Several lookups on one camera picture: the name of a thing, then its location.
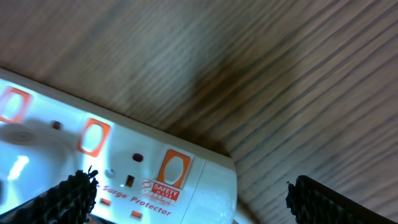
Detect white power strip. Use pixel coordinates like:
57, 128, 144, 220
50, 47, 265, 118
1, 70, 237, 223

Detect white charger plug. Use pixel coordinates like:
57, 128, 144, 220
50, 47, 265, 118
1, 120, 78, 213

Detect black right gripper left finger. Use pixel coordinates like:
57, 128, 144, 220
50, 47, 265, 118
1, 169, 98, 224

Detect white power strip cord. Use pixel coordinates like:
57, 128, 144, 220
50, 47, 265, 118
233, 208, 259, 224

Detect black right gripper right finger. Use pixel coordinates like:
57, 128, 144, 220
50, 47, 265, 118
285, 175, 397, 224

